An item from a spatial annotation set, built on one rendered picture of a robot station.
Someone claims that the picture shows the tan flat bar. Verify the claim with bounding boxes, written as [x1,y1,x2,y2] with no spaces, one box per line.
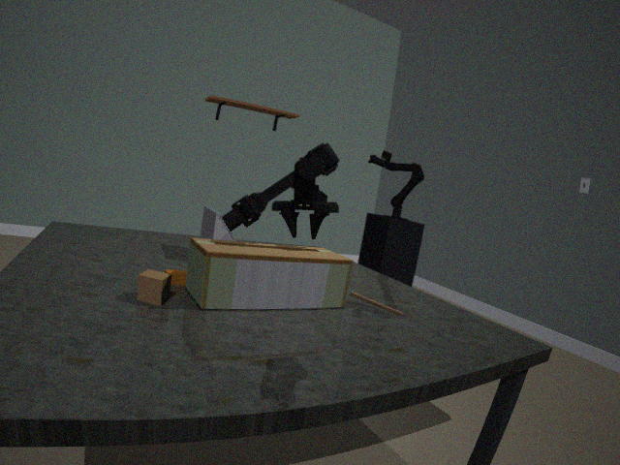
[351,293,403,316]

